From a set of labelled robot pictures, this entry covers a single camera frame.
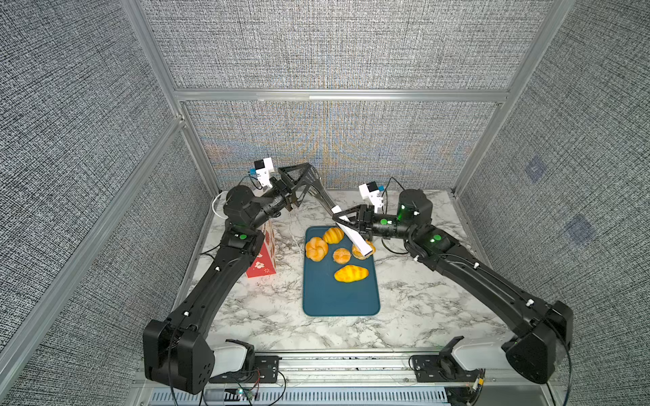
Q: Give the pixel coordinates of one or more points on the wrist white camera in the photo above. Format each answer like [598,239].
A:
[262,172]
[374,193]

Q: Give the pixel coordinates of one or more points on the yellow striped croissant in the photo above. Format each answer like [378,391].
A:
[351,274]

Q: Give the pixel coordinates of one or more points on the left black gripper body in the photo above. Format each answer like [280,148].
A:
[273,205]

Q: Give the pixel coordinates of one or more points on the striped yellow bun left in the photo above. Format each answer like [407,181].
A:
[333,236]

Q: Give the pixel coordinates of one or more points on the small round crusty bun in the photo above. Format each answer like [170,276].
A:
[342,256]

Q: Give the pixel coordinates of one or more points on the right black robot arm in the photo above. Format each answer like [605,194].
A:
[538,329]

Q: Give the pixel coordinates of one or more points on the knot shaped bread roll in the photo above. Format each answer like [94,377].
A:
[316,249]

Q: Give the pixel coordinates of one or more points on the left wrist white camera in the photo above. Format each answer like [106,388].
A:
[262,172]

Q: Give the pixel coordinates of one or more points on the flaky braided pastry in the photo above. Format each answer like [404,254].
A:
[363,255]

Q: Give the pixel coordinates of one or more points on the red white paper gift bag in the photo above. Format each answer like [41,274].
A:
[261,254]

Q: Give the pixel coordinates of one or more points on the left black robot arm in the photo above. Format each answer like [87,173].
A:
[176,351]

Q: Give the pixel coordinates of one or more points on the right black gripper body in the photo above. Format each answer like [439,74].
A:
[383,227]

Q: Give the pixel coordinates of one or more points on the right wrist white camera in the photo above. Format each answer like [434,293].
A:
[374,193]

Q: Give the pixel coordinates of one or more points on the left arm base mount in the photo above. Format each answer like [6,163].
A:
[237,362]

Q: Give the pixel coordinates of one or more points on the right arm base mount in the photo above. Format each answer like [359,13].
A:
[442,367]

